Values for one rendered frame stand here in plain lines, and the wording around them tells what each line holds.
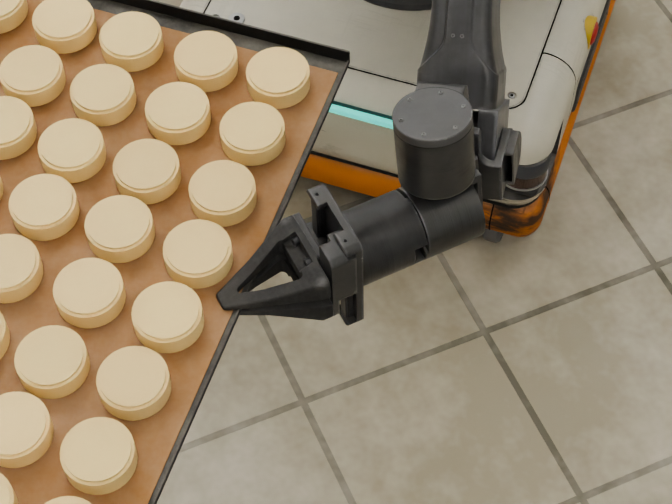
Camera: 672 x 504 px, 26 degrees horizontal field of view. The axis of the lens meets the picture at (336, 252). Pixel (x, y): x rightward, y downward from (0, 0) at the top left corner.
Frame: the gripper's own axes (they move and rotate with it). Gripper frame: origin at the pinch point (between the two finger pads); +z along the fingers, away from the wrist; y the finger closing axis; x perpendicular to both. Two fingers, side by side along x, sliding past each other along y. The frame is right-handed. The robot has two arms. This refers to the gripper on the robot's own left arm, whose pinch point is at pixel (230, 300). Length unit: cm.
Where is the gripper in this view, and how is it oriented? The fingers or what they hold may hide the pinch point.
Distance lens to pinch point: 105.5
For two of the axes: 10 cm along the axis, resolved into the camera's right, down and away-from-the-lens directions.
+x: -4.4, -7.4, 5.1
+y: 0.2, 5.6, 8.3
